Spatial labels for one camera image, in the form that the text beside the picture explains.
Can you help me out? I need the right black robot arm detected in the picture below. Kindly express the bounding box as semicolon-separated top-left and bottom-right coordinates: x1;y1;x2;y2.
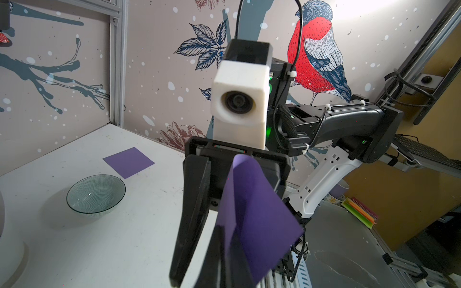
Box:
169;59;403;288

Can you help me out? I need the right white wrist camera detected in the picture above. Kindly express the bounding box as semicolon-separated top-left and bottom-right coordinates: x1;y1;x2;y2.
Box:
211;39;273;150

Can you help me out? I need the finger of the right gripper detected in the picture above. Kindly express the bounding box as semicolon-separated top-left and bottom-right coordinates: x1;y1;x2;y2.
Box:
169;155;211;288

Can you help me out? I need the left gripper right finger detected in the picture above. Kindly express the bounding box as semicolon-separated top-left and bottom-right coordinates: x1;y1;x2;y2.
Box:
228;232;255;288

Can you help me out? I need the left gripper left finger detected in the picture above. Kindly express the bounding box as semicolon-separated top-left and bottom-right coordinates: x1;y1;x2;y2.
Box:
194;226;226;288

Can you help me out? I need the stack of coloured paper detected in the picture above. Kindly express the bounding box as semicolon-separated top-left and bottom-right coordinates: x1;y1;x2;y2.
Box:
341;197;378;229

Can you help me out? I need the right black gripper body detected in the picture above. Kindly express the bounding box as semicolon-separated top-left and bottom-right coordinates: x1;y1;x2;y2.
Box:
183;136;290;210

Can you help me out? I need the white utensil cup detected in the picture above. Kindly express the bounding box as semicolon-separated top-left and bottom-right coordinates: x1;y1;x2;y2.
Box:
1;195;30;288

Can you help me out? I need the light green glass bowl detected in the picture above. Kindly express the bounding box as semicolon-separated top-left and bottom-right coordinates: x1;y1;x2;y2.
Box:
66;174;126;218

